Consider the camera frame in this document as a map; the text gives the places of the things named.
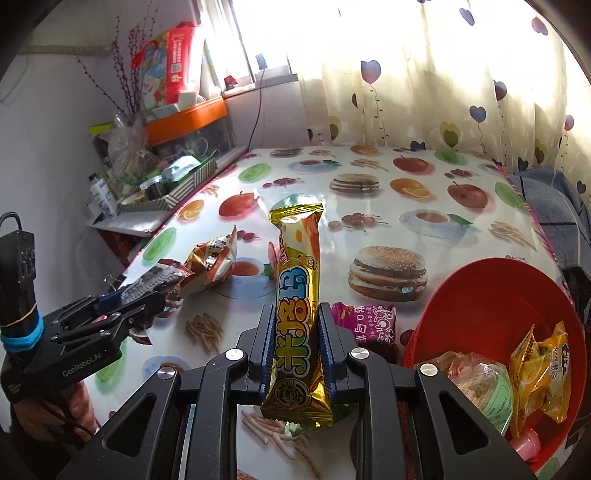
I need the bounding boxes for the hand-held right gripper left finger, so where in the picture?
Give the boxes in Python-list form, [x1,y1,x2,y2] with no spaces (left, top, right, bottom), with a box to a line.
[55,304,278,480]

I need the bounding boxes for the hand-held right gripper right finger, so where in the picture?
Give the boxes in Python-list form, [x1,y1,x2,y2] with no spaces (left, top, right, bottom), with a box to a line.
[318,302,539,480]

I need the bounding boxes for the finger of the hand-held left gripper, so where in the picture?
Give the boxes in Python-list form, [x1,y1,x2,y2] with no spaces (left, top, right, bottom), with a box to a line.
[44,292,126,334]
[51,292,167,347]

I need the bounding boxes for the dark brown snack packet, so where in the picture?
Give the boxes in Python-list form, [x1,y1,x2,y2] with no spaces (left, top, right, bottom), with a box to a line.
[111,258,195,346]

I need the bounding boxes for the purple snack packet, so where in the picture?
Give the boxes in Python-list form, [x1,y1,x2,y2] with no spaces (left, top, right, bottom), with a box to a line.
[331,301,398,365]

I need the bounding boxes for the gold snack bar packet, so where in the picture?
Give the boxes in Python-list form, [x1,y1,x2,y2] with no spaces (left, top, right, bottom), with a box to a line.
[260,202,334,428]

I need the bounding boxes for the orange white snack packet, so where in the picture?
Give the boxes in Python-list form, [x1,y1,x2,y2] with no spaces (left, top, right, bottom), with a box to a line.
[182,225,238,296]

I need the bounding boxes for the clear ring biscuit bag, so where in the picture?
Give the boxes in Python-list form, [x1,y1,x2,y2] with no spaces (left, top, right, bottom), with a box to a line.
[434,351,515,437]

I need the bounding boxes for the red woven plastic basket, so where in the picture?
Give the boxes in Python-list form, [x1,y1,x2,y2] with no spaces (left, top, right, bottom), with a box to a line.
[401,258,585,478]

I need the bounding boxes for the pink plastic jelly cup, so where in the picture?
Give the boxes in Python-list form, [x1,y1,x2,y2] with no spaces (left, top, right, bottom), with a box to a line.
[508,427,541,462]

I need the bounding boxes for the person's left hand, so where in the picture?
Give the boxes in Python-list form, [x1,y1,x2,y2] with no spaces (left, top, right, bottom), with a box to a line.
[11,383,100,444]

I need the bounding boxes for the white side shelf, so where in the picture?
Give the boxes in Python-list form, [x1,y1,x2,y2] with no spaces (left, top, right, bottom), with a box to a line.
[85,203,181,238]

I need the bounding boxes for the white plastic bottle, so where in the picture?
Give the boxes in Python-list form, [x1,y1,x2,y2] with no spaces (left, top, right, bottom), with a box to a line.
[88,173,116,217]

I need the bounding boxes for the striped cardboard tray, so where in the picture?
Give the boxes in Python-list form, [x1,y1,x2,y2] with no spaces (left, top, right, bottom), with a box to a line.
[117,157,218,213]

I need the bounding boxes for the teal packet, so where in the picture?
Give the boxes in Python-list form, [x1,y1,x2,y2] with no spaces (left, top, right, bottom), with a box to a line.
[161,156,201,183]

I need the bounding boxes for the clear plastic bag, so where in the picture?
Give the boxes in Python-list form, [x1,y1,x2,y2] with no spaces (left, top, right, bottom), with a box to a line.
[108,115,162,185]

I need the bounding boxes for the food print tablecloth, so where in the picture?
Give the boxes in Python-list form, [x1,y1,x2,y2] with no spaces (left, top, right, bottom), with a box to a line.
[88,145,573,480]

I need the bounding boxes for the green lid jar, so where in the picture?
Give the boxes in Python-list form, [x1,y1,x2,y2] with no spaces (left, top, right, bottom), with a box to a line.
[90,122,116,167]

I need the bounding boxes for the orange lid storage box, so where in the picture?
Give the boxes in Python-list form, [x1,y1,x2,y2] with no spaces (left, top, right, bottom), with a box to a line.
[145,99,234,158]

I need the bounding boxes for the dried flower branches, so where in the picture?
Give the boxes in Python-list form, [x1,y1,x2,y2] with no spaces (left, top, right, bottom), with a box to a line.
[76,0,158,121]

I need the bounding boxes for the red white cardboard package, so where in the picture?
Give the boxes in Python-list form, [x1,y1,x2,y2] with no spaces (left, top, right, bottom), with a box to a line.
[131,25,204,112]

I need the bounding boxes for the blue checked blanket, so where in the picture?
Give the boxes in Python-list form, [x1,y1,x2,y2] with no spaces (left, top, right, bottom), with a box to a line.
[510,166,591,278]

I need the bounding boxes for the heart print curtain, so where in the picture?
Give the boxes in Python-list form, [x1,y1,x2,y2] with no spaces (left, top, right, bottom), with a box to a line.
[295,0,591,185]

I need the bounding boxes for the black cable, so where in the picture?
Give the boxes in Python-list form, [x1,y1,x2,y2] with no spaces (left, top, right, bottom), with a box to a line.
[249,69,266,148]

